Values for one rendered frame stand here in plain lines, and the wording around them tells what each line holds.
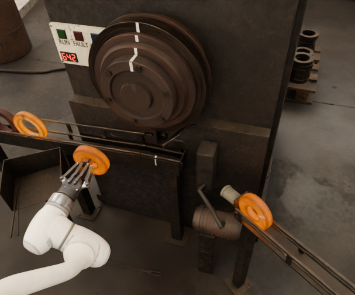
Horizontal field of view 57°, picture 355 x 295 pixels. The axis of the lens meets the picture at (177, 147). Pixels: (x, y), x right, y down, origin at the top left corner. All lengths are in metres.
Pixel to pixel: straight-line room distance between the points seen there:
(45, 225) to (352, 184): 1.99
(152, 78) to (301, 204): 1.50
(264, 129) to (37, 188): 1.08
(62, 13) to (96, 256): 0.95
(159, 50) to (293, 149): 1.72
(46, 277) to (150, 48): 0.76
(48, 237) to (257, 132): 0.89
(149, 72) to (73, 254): 0.64
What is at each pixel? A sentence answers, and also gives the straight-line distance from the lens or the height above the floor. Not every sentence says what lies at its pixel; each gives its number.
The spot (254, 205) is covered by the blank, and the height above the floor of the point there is 0.77.
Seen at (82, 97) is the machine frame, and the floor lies 0.87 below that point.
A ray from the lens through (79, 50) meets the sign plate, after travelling 1.50.
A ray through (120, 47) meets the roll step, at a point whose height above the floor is 1.27.
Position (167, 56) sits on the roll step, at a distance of 1.12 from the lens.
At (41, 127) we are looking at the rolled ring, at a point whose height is 0.72.
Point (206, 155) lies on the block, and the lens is 1.38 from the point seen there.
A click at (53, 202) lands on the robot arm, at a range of 1.24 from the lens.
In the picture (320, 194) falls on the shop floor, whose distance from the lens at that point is 2.39.
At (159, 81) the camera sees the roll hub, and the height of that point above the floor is 1.19.
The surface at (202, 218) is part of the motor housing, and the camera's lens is 1.52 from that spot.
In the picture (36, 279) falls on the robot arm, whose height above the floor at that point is 0.95.
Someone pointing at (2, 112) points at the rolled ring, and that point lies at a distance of 1.94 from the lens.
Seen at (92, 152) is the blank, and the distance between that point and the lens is 1.32.
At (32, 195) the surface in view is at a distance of 1.68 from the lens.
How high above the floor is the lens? 1.80
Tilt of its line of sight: 45 degrees down
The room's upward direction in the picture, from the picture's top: 4 degrees counter-clockwise
